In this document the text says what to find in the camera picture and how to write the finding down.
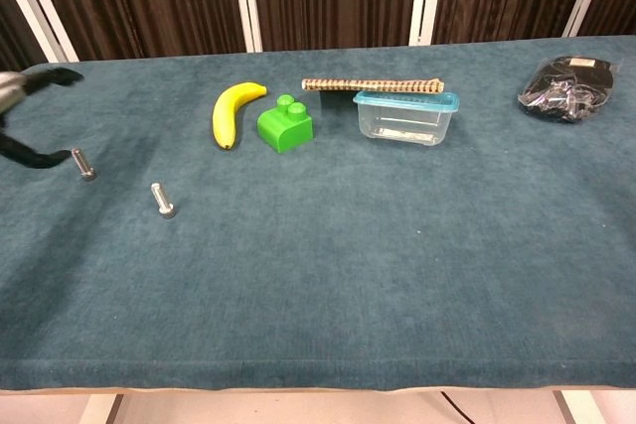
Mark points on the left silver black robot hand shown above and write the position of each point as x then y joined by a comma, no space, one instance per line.
12,91

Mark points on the metal bolt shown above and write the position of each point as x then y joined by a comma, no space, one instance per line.
161,199
82,163

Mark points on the yellow banana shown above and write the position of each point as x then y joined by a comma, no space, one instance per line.
226,116

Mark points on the green toy building block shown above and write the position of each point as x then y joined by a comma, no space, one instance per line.
283,128

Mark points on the white table leg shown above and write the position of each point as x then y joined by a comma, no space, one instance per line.
581,409
102,409

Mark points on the brown spiral notebook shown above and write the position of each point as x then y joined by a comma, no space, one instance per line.
372,85

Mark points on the teal table cloth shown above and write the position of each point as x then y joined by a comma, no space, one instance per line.
348,270

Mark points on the clear container with blue rim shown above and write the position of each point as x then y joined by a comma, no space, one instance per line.
405,118

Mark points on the black item in plastic bag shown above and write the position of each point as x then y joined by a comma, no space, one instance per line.
566,91

